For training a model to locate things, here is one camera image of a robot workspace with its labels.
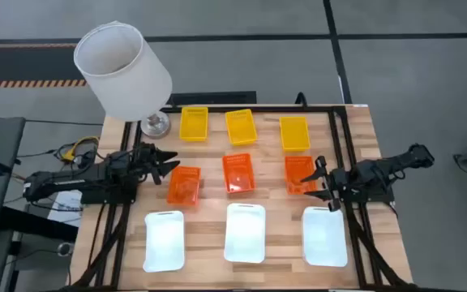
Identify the black side desk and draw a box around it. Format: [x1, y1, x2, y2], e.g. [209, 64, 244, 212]
[0, 206, 79, 292]

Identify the orange plastic mesh basket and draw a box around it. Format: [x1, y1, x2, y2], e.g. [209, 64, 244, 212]
[221, 152, 256, 195]
[284, 155, 319, 195]
[166, 165, 202, 207]

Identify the white paper sheet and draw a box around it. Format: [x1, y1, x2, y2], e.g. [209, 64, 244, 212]
[48, 189, 84, 223]

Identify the yellow cable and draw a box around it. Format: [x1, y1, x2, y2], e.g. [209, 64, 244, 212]
[60, 136, 100, 162]

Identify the white shade silver table lamp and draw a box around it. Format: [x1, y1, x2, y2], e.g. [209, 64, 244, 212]
[73, 20, 174, 140]

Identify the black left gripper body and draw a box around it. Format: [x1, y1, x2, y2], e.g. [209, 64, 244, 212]
[132, 141, 161, 183]

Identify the black floor mat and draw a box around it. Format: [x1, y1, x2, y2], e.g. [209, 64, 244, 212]
[167, 91, 258, 106]

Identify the black aluminium table frame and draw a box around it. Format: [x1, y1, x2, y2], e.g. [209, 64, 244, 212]
[71, 104, 415, 292]

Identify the yellow plastic mesh basket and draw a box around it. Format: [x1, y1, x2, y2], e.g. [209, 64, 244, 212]
[178, 106, 209, 143]
[225, 108, 259, 147]
[279, 116, 311, 152]

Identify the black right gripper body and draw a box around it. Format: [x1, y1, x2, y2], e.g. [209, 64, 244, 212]
[325, 161, 362, 202]

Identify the white plastic bin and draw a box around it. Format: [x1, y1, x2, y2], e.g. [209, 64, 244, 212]
[223, 202, 267, 264]
[301, 205, 349, 268]
[142, 210, 186, 273]

